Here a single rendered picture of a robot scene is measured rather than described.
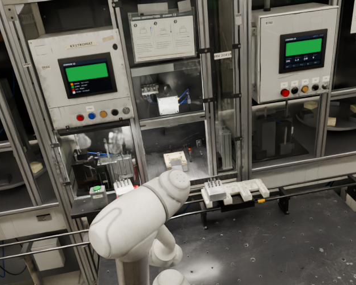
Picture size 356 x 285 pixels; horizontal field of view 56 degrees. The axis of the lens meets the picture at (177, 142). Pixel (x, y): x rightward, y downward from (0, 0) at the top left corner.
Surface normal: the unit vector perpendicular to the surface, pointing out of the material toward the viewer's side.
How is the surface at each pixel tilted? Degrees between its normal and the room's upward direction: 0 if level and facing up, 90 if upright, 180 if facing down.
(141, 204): 30
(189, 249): 0
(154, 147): 90
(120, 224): 45
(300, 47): 90
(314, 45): 90
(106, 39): 90
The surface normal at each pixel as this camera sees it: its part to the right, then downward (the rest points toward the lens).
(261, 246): -0.11, -0.88
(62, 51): 0.15, 0.44
